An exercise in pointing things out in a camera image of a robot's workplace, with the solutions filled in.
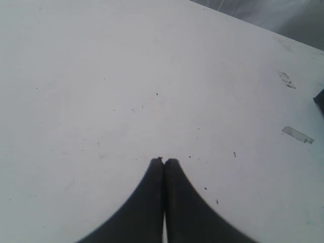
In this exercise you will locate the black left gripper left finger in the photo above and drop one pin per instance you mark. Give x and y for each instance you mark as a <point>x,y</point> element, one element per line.
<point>141,217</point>

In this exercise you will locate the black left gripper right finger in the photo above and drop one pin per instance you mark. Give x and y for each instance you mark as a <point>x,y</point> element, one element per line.
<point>188,217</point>

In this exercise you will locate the black metal rack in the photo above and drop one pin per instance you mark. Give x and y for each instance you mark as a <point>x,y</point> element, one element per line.
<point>319,101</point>

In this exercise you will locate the clear tape piece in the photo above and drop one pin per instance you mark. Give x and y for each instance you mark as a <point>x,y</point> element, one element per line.
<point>297,135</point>

